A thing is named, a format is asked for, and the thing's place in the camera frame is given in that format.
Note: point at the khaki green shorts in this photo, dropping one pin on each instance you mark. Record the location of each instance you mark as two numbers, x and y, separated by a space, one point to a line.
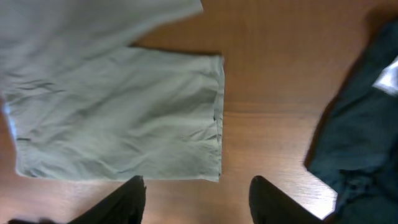
83 103

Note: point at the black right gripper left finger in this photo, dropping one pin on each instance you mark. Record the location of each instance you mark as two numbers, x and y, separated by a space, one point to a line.
123 206

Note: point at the dark clothes pile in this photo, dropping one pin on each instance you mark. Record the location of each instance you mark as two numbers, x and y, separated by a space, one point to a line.
355 149

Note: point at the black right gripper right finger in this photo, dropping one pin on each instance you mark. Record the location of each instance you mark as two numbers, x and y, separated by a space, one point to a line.
270 205

